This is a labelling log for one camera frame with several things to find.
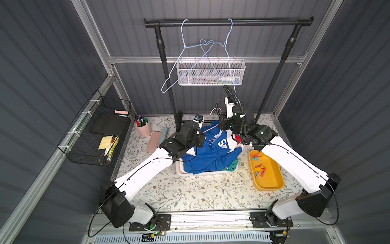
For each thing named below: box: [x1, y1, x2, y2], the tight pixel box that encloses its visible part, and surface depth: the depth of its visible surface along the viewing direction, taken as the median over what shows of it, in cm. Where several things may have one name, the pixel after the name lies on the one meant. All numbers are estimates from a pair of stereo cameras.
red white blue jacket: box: [181, 120, 243, 175], surface depth 82 cm
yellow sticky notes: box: [98, 135, 114, 150], surface depth 74 cm
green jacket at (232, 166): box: [221, 157, 239, 172], surface depth 82 cm
